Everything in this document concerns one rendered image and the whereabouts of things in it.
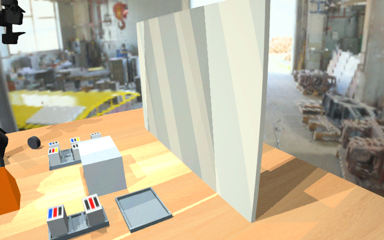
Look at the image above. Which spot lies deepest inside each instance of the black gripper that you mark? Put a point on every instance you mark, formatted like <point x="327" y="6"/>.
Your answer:
<point x="9" y="37"/>

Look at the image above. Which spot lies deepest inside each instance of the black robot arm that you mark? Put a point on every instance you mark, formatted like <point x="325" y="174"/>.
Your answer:
<point x="13" y="15"/>

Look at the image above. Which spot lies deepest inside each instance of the black short cylinder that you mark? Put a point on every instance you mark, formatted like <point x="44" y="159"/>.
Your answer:
<point x="34" y="142"/>

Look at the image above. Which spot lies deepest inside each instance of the large white panel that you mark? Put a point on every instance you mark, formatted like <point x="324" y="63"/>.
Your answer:
<point x="204" y="74"/>

